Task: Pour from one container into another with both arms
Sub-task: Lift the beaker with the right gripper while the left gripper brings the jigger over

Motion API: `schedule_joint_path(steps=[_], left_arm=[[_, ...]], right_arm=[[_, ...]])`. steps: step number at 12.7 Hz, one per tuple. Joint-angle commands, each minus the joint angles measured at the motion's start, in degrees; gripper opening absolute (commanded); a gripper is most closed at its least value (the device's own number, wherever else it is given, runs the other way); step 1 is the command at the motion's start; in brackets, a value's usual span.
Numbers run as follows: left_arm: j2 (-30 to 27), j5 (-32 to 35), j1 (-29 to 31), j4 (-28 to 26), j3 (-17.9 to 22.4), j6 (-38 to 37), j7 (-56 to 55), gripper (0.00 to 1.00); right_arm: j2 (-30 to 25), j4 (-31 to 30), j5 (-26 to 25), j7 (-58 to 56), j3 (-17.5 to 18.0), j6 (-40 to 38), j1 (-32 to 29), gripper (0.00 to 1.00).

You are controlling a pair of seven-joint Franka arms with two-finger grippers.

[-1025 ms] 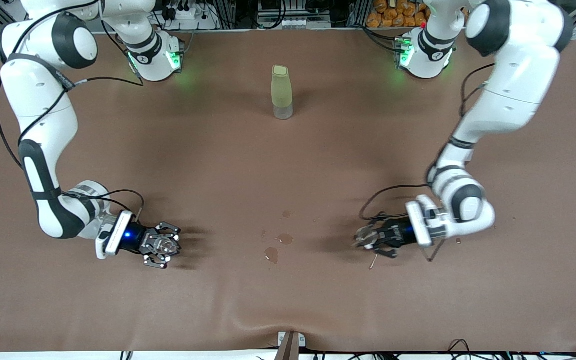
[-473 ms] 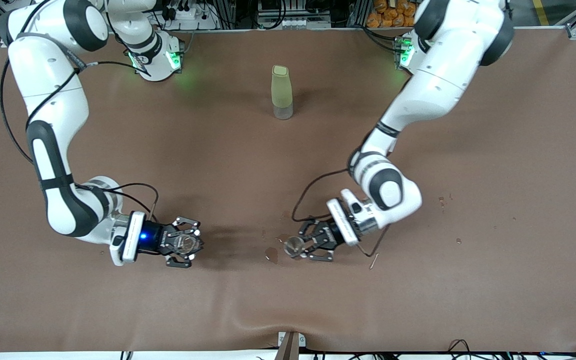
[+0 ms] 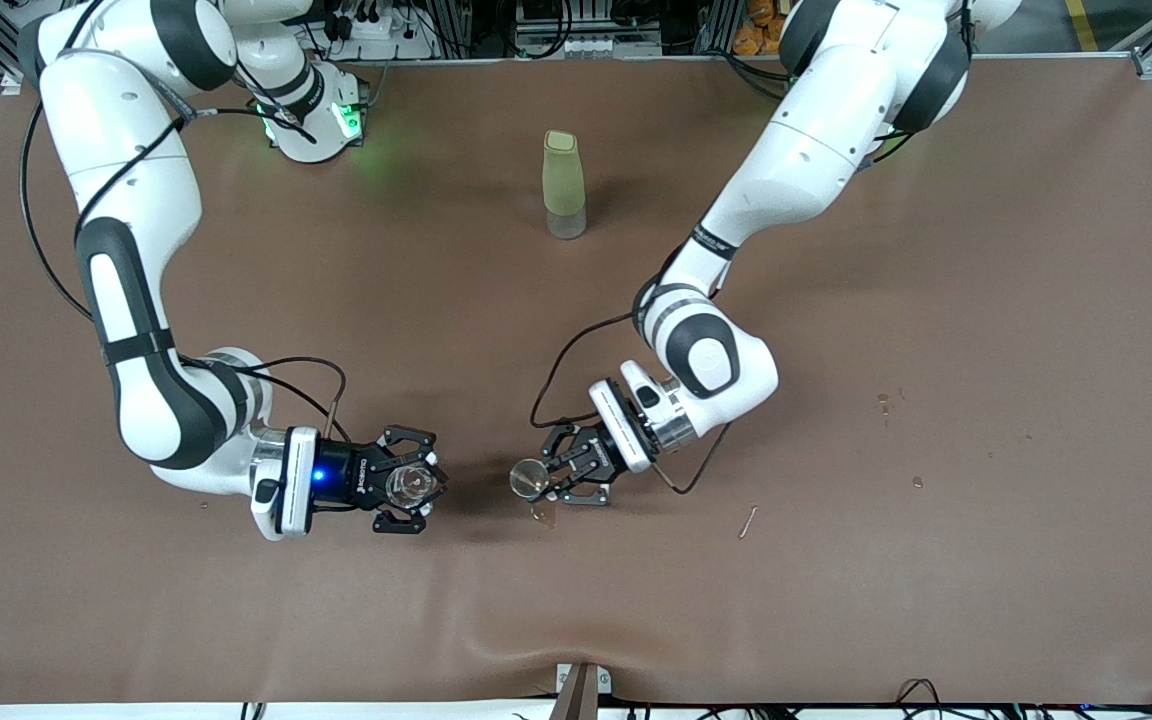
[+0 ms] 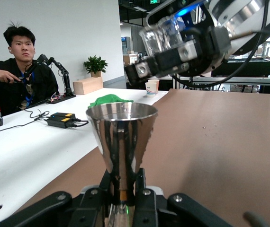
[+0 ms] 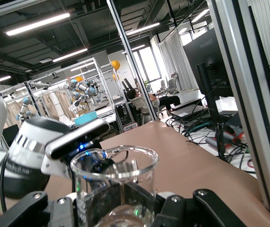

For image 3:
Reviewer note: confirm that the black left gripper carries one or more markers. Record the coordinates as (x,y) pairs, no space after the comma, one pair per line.
(600,454)

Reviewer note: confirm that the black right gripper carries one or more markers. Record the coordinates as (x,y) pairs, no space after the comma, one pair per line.
(346,477)

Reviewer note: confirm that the clear glass cup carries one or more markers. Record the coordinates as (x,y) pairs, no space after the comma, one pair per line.
(411,485)

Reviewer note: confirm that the metal double jigger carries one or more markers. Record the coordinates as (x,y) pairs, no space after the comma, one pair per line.
(528,478)

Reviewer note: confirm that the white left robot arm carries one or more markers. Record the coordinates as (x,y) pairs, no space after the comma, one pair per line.
(816,150)

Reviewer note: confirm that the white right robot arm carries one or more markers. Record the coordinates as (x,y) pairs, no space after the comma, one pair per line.
(126,120)

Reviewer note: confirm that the elongated liquid puddle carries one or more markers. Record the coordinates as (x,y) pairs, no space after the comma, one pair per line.
(544,516)

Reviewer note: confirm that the brown table cloth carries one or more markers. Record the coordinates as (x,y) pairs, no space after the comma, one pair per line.
(336,620)

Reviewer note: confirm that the small pale stick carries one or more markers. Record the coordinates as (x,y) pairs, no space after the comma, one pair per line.
(748,522)

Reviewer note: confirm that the green frosted bottle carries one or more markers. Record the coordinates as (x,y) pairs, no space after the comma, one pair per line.
(564,180)

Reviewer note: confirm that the white power strip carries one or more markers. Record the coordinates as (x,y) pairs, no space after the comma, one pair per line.
(391,42)

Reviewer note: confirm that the orange snack bags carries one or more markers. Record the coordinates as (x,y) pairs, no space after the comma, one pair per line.
(758,30)

